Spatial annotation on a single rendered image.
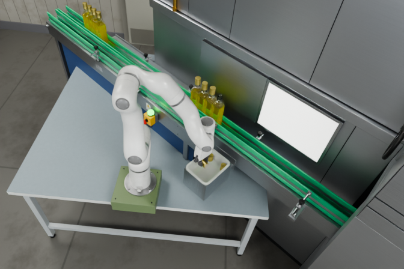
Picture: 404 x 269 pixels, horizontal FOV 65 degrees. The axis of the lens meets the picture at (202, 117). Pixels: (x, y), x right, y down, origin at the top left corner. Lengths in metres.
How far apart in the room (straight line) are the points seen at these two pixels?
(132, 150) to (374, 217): 1.07
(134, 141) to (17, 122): 2.31
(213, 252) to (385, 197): 1.70
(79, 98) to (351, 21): 2.00
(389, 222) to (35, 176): 1.91
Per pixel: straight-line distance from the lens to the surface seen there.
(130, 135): 1.57
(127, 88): 1.35
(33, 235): 2.96
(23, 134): 3.61
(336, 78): 1.55
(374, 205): 1.34
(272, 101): 1.77
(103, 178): 2.16
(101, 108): 2.57
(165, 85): 1.35
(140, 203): 1.93
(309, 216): 1.87
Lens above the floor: 2.53
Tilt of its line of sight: 46 degrees down
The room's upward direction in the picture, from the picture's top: 6 degrees clockwise
